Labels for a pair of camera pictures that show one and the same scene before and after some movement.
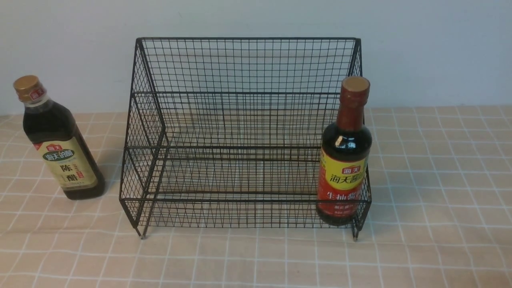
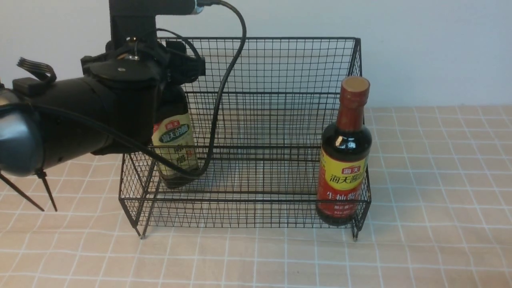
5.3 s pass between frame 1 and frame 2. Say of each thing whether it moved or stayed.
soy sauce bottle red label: stayed
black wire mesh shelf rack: stayed
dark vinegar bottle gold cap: moved
